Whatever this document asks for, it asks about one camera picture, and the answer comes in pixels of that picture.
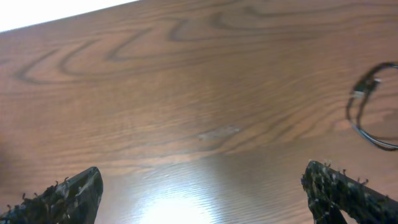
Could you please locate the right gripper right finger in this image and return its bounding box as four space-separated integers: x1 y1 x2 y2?
301 161 397 224

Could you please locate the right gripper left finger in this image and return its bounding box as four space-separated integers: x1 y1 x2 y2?
1 167 103 224

